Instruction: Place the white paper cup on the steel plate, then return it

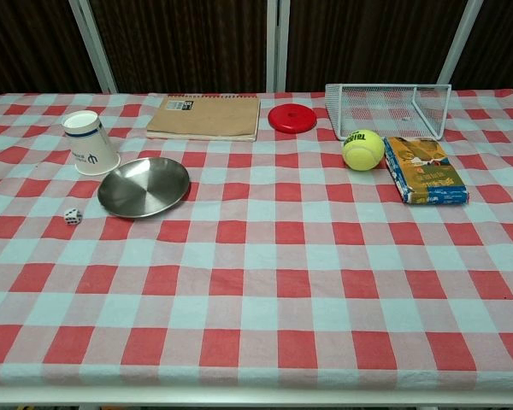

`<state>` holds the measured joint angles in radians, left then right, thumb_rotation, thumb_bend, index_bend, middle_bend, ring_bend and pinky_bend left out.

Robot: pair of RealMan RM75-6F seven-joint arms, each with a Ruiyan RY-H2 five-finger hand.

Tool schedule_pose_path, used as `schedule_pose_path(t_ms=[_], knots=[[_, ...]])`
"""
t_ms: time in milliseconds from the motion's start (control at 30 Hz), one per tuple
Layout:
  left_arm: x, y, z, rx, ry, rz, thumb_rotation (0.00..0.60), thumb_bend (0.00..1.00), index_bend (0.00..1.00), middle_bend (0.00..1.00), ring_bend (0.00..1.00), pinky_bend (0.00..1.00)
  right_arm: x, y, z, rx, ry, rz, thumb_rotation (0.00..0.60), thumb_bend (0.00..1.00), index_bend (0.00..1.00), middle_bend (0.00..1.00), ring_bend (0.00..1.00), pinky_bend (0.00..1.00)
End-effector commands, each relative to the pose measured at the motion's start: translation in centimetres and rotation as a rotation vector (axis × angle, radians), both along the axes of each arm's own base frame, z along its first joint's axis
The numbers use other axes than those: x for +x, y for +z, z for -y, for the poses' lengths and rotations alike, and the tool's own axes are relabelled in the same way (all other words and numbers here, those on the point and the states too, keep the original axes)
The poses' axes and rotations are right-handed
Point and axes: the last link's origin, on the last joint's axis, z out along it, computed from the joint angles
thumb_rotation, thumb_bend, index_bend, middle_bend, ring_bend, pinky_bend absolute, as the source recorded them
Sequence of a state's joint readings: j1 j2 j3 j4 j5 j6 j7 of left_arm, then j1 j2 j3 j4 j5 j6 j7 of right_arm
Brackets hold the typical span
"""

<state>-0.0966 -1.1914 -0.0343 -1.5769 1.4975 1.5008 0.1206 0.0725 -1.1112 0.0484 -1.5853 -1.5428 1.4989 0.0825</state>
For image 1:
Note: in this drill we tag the yellow tennis ball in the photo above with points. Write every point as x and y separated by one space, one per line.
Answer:
363 150

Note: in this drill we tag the round steel plate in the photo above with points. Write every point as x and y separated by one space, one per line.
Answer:
145 188

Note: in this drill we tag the white die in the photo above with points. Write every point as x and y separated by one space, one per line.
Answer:
72 216

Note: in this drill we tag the white paper cup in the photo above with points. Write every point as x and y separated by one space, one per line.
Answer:
90 145

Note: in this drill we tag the red white checkered tablecloth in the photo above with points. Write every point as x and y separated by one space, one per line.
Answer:
256 265

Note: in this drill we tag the brown spiral notebook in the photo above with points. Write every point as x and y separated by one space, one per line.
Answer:
205 119

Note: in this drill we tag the white metal frame post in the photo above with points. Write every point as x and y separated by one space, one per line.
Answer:
95 45
278 45
458 42

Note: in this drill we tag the blue and yellow box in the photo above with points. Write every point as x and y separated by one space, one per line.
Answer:
427 175

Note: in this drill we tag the red round disc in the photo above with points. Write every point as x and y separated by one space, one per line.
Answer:
292 117

